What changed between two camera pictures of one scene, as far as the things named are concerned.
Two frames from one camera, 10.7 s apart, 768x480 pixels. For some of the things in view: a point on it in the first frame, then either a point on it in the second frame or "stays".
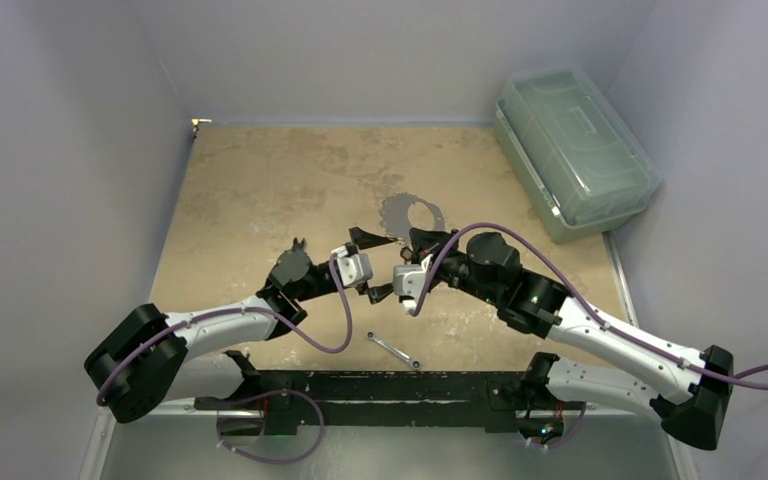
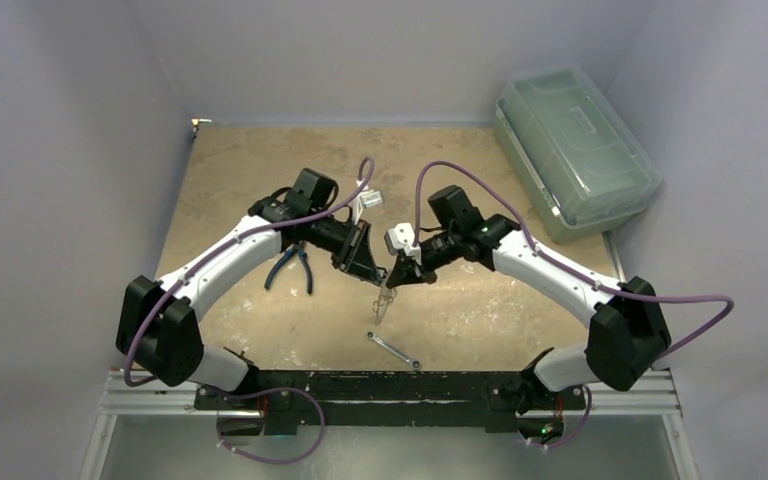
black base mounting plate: [290, 399] stays
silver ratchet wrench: [413, 363] stays
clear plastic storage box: [582, 165] stays
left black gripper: [363, 241] to [352, 256]
